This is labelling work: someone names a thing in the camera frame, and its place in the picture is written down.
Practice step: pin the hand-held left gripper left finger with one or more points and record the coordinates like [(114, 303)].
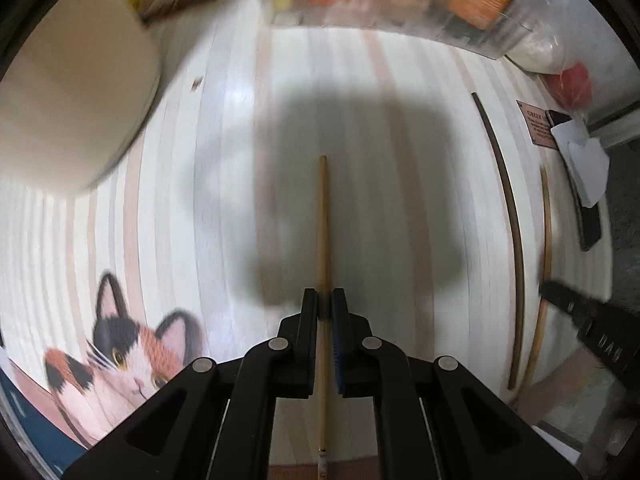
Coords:
[(310, 320)]

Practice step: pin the light wooden chopstick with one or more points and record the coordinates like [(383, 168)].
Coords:
[(323, 220)]

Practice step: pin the cream cylindrical utensil holder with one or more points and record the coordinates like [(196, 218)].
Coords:
[(75, 85)]

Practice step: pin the row of chopsticks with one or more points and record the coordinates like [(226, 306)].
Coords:
[(521, 270)]

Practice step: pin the striped cat printed mat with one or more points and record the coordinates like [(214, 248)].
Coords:
[(225, 210)]

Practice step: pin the black phone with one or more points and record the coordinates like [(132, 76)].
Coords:
[(591, 227)]

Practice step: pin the clear plastic bag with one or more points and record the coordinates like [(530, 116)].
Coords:
[(537, 50)]

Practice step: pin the white paper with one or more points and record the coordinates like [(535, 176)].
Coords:
[(585, 165)]

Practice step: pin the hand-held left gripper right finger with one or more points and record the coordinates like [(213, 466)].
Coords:
[(340, 342)]

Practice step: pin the clear plastic organizer bin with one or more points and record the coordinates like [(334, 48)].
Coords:
[(400, 15)]

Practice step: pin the red tomato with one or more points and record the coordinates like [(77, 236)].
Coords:
[(570, 85)]

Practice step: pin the brown card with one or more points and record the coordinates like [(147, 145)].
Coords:
[(535, 125)]

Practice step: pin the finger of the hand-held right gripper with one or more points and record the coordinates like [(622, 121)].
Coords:
[(565, 297)]

